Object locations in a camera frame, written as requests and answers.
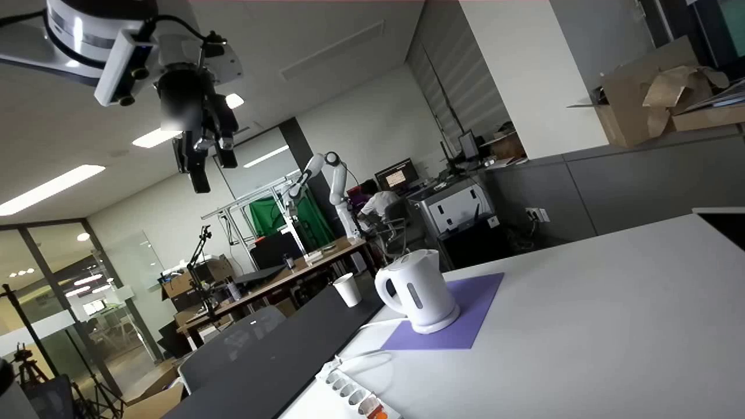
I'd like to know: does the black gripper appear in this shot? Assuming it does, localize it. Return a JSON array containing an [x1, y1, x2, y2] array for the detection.
[[155, 35, 240, 192]]

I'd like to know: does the white power strip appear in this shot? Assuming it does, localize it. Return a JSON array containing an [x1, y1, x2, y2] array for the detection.
[[316, 366, 402, 419]]

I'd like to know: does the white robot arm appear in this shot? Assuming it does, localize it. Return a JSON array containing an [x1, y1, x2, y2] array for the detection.
[[0, 0, 243, 192]]

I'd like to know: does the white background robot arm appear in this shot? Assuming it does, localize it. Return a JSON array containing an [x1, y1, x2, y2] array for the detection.
[[235, 150, 364, 241]]

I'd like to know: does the green cloth screen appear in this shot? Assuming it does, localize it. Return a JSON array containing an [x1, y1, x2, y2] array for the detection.
[[244, 188, 335, 239]]

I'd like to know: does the wooden background table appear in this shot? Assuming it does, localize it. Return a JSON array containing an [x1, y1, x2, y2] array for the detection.
[[178, 236, 374, 346]]

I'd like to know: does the white paper cup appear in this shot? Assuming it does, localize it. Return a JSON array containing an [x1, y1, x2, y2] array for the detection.
[[332, 271, 360, 307]]

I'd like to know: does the black desk surface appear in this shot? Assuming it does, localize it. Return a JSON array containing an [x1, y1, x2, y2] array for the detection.
[[166, 287, 382, 419]]

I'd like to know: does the white electric kettle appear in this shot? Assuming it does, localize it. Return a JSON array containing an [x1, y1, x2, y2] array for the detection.
[[374, 249, 458, 334]]

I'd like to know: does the grey metal cabinet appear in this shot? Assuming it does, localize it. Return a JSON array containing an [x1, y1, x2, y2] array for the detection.
[[420, 176, 497, 236]]

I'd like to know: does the purple mat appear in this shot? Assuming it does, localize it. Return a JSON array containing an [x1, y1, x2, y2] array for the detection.
[[382, 269, 507, 352]]

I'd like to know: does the open cardboard box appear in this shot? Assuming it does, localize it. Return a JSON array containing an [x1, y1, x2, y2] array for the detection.
[[580, 37, 745, 147]]

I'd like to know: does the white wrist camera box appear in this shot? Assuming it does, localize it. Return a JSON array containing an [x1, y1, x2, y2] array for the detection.
[[94, 29, 154, 107]]

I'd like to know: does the black camera tripod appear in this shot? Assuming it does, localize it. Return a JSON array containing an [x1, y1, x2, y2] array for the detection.
[[0, 284, 125, 419]]

